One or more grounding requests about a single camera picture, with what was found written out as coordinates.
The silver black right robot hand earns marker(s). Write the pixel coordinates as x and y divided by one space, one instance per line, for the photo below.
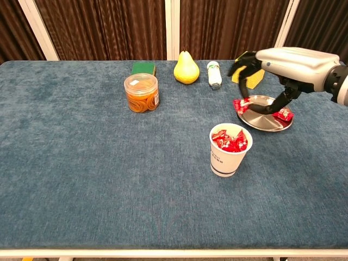
299 65

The red candy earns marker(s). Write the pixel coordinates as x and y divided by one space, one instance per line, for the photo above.
225 145
240 106
241 140
284 114
218 134

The silver metal plate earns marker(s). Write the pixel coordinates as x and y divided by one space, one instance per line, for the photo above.
261 119

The white paper cup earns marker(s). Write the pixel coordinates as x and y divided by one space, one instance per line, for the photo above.
228 163

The brown pleated screen panel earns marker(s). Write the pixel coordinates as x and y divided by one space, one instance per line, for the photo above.
318 30
228 30
100 30
13 32

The yellow foam cube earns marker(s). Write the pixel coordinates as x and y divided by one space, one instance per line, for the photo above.
255 80

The small white bottle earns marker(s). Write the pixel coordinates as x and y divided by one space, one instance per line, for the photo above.
214 76

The yellow pear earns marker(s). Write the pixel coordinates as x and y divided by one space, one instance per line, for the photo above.
186 70

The green yellow sponge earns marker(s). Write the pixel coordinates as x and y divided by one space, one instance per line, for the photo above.
142 68

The clear jar of rubber bands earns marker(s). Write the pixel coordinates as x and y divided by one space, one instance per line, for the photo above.
141 95

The blue fabric table cover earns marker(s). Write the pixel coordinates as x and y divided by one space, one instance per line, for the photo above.
81 163

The yellow floor tape strip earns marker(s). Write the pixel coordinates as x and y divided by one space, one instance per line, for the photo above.
27 259

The white screen frame post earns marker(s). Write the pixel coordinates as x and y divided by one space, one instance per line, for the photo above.
38 30
172 30
285 30

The white table frame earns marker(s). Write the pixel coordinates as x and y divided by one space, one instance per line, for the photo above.
174 253

